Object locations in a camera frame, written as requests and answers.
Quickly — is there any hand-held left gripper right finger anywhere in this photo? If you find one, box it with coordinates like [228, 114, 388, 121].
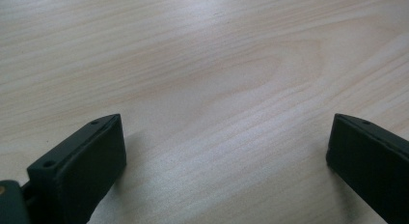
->
[325, 113, 409, 224]

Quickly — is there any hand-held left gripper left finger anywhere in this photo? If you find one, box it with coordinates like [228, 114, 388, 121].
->
[20, 113, 127, 224]

